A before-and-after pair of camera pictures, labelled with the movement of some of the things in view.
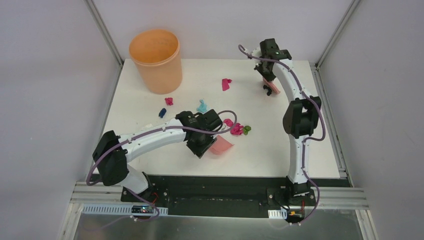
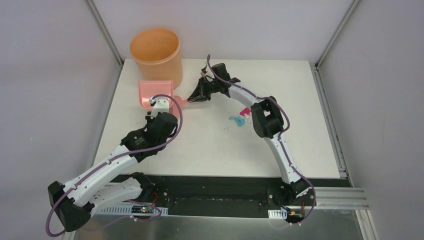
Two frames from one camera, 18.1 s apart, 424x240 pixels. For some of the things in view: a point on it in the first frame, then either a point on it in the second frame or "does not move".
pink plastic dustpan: [220, 146] → [149, 88]
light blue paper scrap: [203, 107] → [239, 120]
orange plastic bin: [157, 53] does not move
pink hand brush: [272, 85] → [180, 102]
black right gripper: [259, 68] → [200, 93]
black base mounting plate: [223, 196] does not move
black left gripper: [201, 145] → [149, 117]
